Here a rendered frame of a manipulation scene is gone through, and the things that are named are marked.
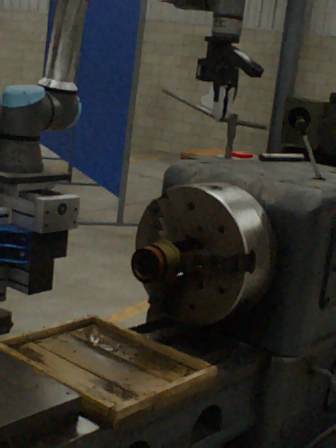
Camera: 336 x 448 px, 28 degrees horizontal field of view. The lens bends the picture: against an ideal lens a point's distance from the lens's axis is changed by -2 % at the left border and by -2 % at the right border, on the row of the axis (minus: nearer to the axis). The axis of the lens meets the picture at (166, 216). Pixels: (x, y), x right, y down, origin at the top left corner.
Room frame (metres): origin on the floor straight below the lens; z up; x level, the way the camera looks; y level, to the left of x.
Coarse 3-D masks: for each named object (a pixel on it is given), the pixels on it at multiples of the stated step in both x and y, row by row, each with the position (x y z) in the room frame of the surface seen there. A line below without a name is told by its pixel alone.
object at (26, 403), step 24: (0, 360) 1.06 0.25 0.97; (0, 384) 0.97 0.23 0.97; (24, 384) 0.98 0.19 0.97; (48, 384) 0.99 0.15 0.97; (0, 408) 0.90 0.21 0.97; (24, 408) 0.91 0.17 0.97; (48, 408) 0.92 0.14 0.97; (72, 408) 0.96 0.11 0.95; (0, 432) 0.85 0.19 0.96; (24, 432) 0.89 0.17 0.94; (48, 432) 0.92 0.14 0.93
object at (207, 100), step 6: (210, 90) 1.73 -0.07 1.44; (222, 90) 1.71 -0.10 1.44; (204, 96) 1.74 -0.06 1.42; (210, 96) 1.73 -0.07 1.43; (222, 96) 1.72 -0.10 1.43; (204, 102) 1.74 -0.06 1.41; (210, 102) 1.73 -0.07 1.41; (216, 102) 1.71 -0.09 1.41; (222, 102) 1.72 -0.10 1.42; (210, 108) 1.73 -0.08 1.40; (216, 108) 1.71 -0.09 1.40; (222, 108) 1.72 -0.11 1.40; (216, 114) 1.72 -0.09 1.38; (222, 114) 1.73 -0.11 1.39; (216, 120) 1.73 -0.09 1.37
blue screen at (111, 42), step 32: (96, 0) 7.82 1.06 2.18; (128, 0) 6.76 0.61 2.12; (96, 32) 7.70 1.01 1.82; (128, 32) 6.66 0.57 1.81; (96, 64) 7.57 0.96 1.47; (128, 64) 6.56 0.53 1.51; (96, 96) 7.45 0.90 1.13; (128, 96) 6.47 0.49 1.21; (96, 128) 7.33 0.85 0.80; (128, 128) 6.34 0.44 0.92; (64, 160) 8.49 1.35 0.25; (96, 160) 7.21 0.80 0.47; (128, 160) 6.36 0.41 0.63; (96, 224) 6.26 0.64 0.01; (128, 224) 6.38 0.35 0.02
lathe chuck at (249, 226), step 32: (192, 192) 1.48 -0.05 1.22; (224, 192) 1.48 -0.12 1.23; (192, 224) 1.47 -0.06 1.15; (224, 224) 1.42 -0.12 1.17; (256, 224) 1.45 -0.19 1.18; (256, 256) 1.41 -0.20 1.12; (192, 288) 1.46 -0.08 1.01; (224, 288) 1.41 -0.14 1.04; (256, 288) 1.43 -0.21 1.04; (192, 320) 1.45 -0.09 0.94
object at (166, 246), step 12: (144, 252) 1.36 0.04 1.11; (156, 252) 1.36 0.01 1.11; (168, 252) 1.38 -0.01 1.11; (180, 252) 1.42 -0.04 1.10; (132, 264) 1.38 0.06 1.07; (144, 264) 1.41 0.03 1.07; (156, 264) 1.34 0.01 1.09; (168, 264) 1.36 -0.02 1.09; (180, 264) 1.38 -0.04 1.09; (144, 276) 1.38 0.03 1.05; (156, 276) 1.34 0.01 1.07; (168, 276) 1.37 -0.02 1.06
